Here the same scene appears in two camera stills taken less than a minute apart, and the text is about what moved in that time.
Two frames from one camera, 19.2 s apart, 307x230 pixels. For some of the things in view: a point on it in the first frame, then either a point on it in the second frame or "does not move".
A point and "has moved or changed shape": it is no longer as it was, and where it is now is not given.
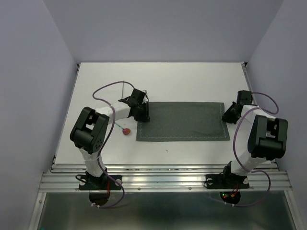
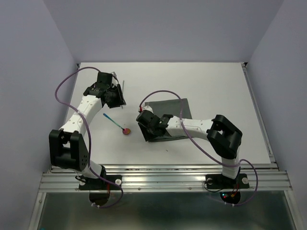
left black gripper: (145, 117) to (120, 100)
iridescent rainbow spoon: (125, 131) does not move
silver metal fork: (123, 89) does not move
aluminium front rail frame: (162, 178) does not move
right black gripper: (227, 118) to (147, 135)
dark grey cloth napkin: (184, 121) has moved or changed shape
